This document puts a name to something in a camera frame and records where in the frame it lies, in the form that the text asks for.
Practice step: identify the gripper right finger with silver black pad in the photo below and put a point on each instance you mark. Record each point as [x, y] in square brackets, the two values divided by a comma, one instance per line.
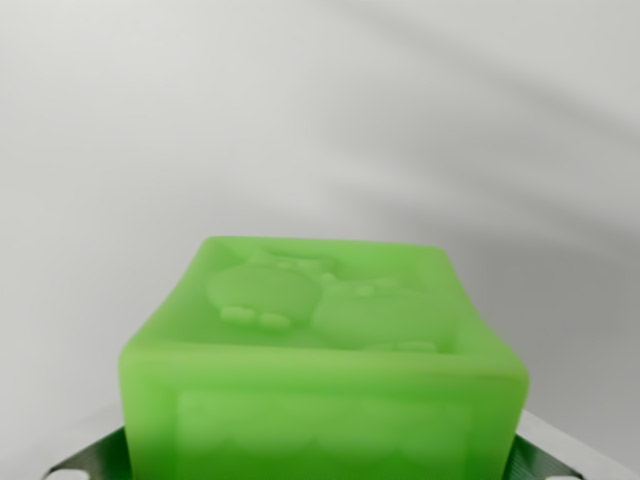
[545, 460]

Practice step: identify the gripper left finger with silver black pad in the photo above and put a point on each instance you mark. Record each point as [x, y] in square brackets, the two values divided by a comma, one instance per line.
[95, 460]

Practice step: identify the green embossed toy cube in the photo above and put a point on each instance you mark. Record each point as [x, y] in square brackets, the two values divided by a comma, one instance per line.
[325, 380]

